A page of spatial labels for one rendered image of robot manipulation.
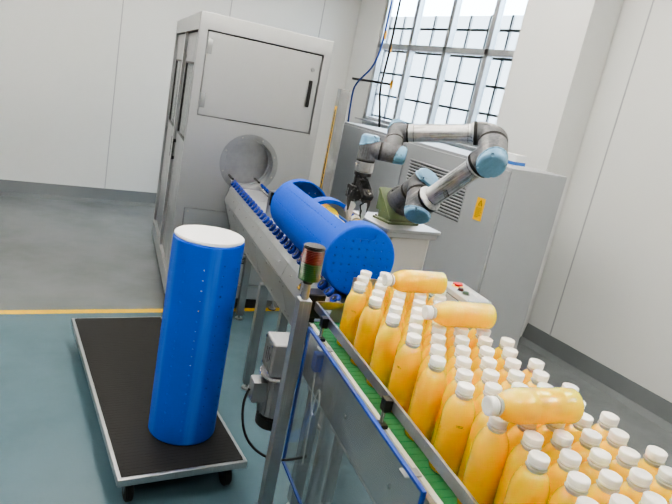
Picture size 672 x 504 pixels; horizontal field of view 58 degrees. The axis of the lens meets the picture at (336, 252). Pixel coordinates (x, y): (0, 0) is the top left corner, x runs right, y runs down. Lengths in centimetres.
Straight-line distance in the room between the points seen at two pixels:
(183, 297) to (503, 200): 216
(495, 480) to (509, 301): 290
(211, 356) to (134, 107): 496
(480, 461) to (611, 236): 369
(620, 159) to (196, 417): 353
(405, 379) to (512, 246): 250
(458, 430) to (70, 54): 619
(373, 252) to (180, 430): 110
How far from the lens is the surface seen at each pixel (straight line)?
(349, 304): 191
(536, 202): 403
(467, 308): 171
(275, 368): 202
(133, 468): 258
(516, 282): 415
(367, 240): 224
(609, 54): 516
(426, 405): 151
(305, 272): 167
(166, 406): 264
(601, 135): 503
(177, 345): 250
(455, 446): 143
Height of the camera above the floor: 167
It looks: 15 degrees down
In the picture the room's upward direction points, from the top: 12 degrees clockwise
